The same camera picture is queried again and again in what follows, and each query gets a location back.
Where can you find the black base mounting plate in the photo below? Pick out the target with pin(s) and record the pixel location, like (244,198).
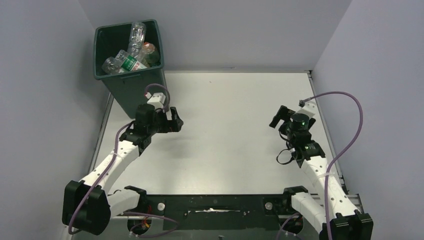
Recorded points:
(217,212)

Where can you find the green label green cap bottle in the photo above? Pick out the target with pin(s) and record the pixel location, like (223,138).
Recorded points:
(127,63)

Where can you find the dark green plastic bin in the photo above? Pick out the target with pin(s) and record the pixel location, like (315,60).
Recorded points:
(127,88)

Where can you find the blue white label bottle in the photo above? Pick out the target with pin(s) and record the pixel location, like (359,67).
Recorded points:
(110,66)

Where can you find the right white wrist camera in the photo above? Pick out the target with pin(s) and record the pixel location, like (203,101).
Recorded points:
(309,109)

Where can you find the clear unlabelled plastic bottle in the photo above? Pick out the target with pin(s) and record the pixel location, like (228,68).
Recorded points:
(137,39)

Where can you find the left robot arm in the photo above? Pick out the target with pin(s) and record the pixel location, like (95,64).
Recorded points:
(87,206)

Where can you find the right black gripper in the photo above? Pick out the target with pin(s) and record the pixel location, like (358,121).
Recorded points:
(284,114)

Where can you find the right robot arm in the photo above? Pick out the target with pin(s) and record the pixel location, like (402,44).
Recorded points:
(337,218)

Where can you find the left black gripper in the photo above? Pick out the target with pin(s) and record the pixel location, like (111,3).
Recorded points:
(173,125)

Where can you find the orange juice bottle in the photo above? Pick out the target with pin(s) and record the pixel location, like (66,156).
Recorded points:
(150,54)

